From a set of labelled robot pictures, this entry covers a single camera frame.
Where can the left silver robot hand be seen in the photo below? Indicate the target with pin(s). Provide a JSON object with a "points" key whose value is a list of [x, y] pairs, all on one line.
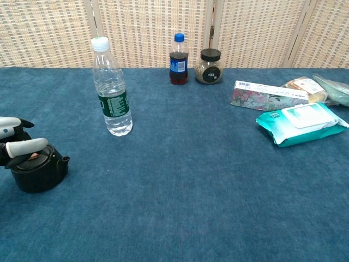
{"points": [[24, 146]]}

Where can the black cast iron teapot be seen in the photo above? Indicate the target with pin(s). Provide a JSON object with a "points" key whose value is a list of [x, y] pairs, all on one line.
{"points": [[41, 177]]}

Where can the clear water bottle green label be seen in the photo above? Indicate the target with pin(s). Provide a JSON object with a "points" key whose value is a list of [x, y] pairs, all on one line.
{"points": [[117, 109]]}

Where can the blue table cloth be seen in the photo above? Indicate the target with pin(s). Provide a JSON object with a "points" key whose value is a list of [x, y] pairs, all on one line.
{"points": [[177, 191]]}

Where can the small cola bottle blue cap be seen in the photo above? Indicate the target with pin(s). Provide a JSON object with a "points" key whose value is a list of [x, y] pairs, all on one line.
{"points": [[178, 68]]}

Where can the woven bamboo folding screen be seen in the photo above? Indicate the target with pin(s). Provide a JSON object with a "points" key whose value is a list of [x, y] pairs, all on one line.
{"points": [[150, 27]]}

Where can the glass jar black lid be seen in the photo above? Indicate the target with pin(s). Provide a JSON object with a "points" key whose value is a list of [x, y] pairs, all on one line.
{"points": [[208, 73]]}

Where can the metal screen hinge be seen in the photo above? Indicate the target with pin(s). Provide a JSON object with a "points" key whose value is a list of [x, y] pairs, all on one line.
{"points": [[212, 31]]}

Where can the long floral cardboard box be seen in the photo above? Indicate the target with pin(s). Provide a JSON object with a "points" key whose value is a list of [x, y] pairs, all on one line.
{"points": [[259, 98]]}

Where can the teal wet wipes pack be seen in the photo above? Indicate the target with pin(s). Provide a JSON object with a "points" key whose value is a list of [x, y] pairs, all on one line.
{"points": [[300, 133]]}

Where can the green dustpan brush set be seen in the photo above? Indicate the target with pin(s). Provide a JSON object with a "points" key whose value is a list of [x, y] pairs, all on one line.
{"points": [[338, 95]]}

